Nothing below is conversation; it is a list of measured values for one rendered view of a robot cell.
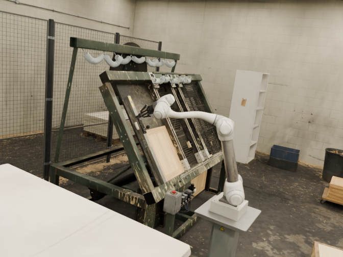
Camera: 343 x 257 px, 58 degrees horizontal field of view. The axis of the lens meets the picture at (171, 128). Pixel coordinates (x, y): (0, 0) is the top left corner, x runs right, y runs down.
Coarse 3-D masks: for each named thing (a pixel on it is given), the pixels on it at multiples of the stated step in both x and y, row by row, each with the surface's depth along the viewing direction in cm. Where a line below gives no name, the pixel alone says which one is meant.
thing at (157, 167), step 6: (132, 102) 315; (132, 108) 312; (132, 114) 313; (144, 138) 309; (150, 144) 312; (150, 150) 308; (150, 156) 309; (156, 162) 308; (156, 168) 307; (162, 174) 308; (162, 180) 306
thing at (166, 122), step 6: (150, 72) 355; (162, 78) 349; (150, 84) 355; (156, 84) 355; (150, 90) 356; (156, 90) 357; (156, 96) 353; (162, 120) 354; (168, 120) 354; (168, 126) 351; (168, 132) 352; (174, 132) 353; (174, 138) 349; (174, 144) 350; (180, 150) 348; (180, 156) 349; (186, 162) 349; (186, 168) 347
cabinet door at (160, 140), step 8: (152, 128) 330; (160, 128) 343; (152, 136) 325; (160, 136) 337; (168, 136) 350; (152, 144) 318; (160, 144) 331; (168, 144) 344; (160, 152) 325; (168, 152) 338; (176, 152) 350; (160, 160) 320; (168, 160) 332; (176, 160) 344; (168, 168) 326; (176, 168) 338; (168, 176) 319
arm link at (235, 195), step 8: (224, 120) 255; (216, 128) 258; (224, 128) 250; (232, 128) 252; (224, 136) 253; (232, 136) 257; (224, 144) 259; (232, 144) 260; (224, 152) 262; (232, 152) 260; (224, 160) 265; (232, 160) 261; (232, 168) 262; (232, 176) 264; (232, 184) 263; (240, 184) 264; (232, 192) 261; (240, 192) 261; (232, 200) 261; (240, 200) 260
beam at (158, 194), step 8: (216, 160) 419; (200, 168) 374; (208, 168) 391; (176, 176) 326; (192, 176) 352; (168, 184) 309; (184, 184) 332; (152, 192) 283; (160, 192) 293; (152, 200) 284
